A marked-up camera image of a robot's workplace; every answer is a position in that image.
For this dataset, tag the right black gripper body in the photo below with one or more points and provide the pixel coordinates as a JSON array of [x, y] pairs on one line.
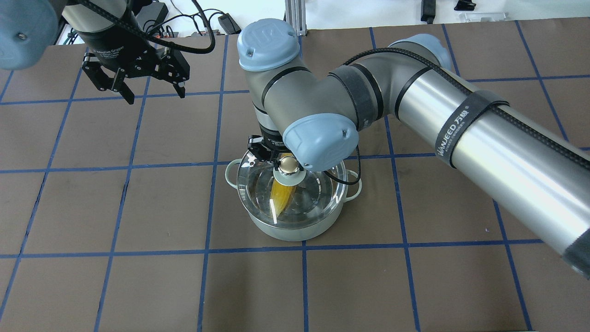
[[257, 151]]

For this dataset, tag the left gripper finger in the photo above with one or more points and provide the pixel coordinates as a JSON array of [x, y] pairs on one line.
[[176, 70], [118, 85]]

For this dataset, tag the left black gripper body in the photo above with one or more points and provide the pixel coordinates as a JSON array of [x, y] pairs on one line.
[[116, 47]]

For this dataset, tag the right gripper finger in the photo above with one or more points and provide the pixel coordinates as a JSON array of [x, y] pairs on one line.
[[276, 163]]

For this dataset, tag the glass pot lid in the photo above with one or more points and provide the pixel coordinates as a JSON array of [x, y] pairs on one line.
[[286, 207]]

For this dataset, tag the yellow corn cob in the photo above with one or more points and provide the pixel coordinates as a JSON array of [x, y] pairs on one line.
[[280, 192]]

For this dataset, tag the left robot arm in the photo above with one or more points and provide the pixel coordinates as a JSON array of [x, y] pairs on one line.
[[28, 27]]

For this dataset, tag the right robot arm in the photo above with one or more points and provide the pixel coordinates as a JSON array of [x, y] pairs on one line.
[[535, 175]]

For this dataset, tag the light green electric pot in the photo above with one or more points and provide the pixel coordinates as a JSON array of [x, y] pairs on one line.
[[338, 173]]

